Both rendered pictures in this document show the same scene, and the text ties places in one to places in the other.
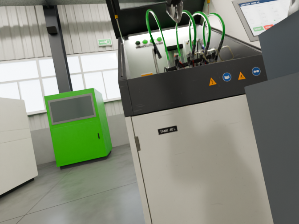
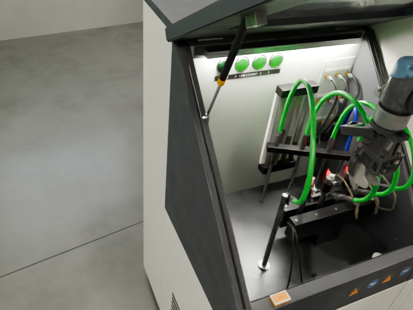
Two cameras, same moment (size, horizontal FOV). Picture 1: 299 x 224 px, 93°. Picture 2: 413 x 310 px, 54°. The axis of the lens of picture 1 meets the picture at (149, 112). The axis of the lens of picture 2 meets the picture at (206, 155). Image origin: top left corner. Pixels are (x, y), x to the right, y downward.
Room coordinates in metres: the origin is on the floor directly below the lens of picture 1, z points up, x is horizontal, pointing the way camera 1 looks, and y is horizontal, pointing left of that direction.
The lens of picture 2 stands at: (0.17, 0.47, 1.91)
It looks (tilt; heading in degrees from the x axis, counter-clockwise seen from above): 39 degrees down; 335
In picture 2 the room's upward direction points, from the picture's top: 7 degrees clockwise
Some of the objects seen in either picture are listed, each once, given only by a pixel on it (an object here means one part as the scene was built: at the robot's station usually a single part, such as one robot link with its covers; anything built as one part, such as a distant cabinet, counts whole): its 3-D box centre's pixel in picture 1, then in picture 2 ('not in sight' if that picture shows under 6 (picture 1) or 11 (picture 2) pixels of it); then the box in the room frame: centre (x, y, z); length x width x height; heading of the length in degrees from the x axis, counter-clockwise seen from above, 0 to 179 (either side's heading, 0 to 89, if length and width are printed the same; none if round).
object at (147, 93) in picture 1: (198, 85); (335, 291); (0.64, -0.24, 0.87); 0.62 x 0.04 x 0.16; 93
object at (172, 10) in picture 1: (174, 12); (359, 179); (0.71, -0.22, 1.27); 0.06 x 0.03 x 0.09; 3
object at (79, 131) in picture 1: (82, 126); not in sight; (3.47, 1.67, 0.81); 1.05 x 0.81 x 1.62; 96
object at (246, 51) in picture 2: (160, 31); (287, 46); (1.15, -0.22, 1.43); 0.54 x 0.03 x 0.02; 93
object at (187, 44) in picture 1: (194, 53); (330, 100); (1.16, -0.46, 1.20); 0.13 x 0.03 x 0.31; 93
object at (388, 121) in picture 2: not in sight; (393, 115); (0.72, -0.24, 1.45); 0.08 x 0.08 x 0.05
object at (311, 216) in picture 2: not in sight; (323, 217); (0.89, -0.35, 0.91); 0.34 x 0.10 x 0.15; 93
